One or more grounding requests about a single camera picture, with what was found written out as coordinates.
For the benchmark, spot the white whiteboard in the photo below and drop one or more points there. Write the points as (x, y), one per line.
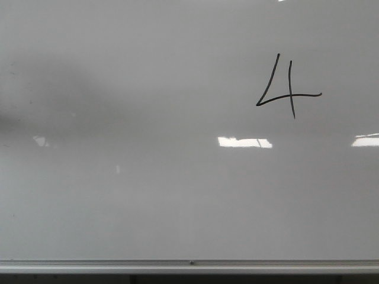
(233, 130)

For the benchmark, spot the grey aluminium marker tray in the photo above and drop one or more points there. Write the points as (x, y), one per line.
(191, 267)

